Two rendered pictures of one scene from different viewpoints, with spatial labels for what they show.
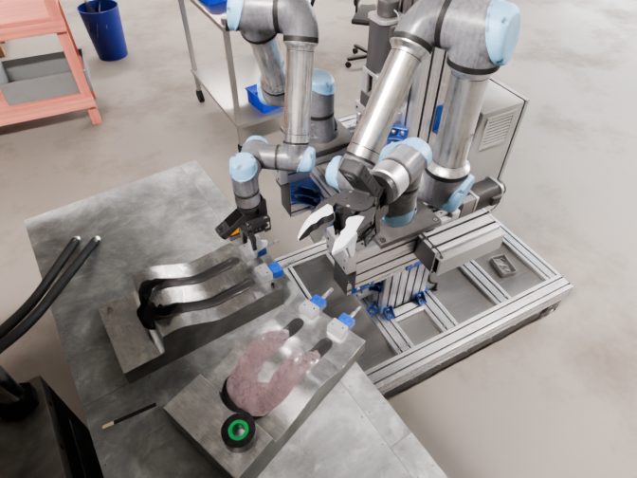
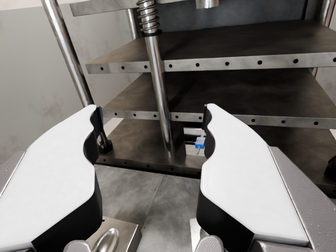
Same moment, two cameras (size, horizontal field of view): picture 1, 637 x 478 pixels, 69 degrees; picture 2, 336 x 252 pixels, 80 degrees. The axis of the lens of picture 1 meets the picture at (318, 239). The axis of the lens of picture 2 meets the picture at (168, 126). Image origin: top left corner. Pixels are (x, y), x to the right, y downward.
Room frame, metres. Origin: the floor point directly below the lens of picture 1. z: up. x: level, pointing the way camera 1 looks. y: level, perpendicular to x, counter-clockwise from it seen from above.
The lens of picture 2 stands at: (0.63, -0.05, 1.51)
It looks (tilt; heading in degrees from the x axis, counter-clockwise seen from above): 32 degrees down; 146
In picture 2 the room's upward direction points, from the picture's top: 9 degrees counter-clockwise
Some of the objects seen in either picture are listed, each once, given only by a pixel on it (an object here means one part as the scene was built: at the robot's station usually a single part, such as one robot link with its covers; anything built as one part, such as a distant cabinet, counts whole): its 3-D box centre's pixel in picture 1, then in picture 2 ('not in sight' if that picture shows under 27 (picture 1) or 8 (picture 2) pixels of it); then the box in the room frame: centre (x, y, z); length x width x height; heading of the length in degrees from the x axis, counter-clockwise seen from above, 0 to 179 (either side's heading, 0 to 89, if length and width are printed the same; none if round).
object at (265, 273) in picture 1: (277, 268); not in sight; (0.95, 0.13, 0.89); 0.13 x 0.05 x 0.05; 123
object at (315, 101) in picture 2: not in sight; (210, 86); (-0.16, 0.84, 1.02); 1.10 x 0.74 x 0.05; 33
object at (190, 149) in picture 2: not in sight; (216, 118); (-0.04, 0.76, 0.87); 0.50 x 0.27 x 0.17; 123
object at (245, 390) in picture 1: (270, 366); not in sight; (0.61, 0.13, 0.90); 0.26 x 0.18 x 0.08; 141
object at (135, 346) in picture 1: (191, 298); not in sight; (0.85, 0.39, 0.87); 0.50 x 0.26 x 0.14; 123
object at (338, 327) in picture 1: (347, 321); not in sight; (0.78, -0.09, 0.86); 0.13 x 0.05 x 0.05; 141
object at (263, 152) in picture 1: (259, 155); not in sight; (1.13, 0.18, 1.20); 0.11 x 0.11 x 0.08; 81
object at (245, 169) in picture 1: (244, 174); not in sight; (1.03, 0.21, 1.20); 0.09 x 0.08 x 0.11; 171
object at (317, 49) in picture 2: not in sight; (210, 44); (-0.16, 0.84, 1.27); 1.10 x 0.74 x 0.05; 33
